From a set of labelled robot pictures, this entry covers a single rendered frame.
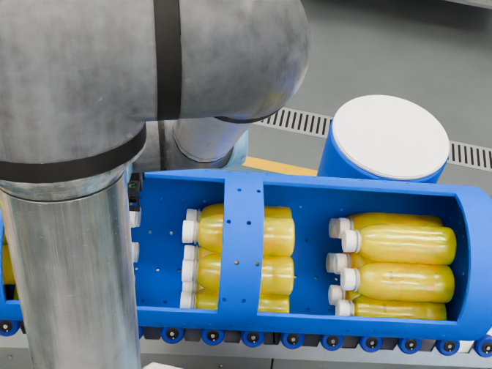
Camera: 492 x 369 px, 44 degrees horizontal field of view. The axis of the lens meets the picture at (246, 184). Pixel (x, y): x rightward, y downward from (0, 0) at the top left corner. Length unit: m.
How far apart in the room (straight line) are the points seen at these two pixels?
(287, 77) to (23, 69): 0.16
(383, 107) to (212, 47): 1.21
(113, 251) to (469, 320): 0.77
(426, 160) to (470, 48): 2.41
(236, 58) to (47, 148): 0.12
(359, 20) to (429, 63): 0.51
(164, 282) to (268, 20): 0.91
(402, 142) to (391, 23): 2.40
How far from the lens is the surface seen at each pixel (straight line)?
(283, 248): 1.04
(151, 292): 1.21
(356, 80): 3.29
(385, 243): 1.07
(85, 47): 0.33
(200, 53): 0.33
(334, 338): 1.18
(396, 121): 1.50
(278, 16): 0.36
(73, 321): 0.45
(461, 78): 3.54
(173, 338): 1.16
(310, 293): 1.23
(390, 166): 1.39
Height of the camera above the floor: 2.00
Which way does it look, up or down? 49 degrees down
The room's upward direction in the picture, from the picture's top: 8 degrees clockwise
